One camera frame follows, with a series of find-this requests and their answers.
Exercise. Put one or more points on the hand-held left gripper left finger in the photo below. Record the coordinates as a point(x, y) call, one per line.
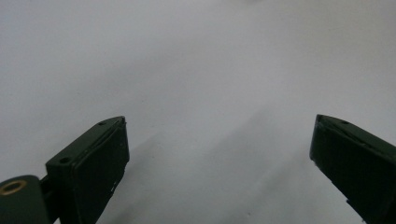
point(93, 168)

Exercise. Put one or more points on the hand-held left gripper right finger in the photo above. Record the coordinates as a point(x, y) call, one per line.
point(358, 168)

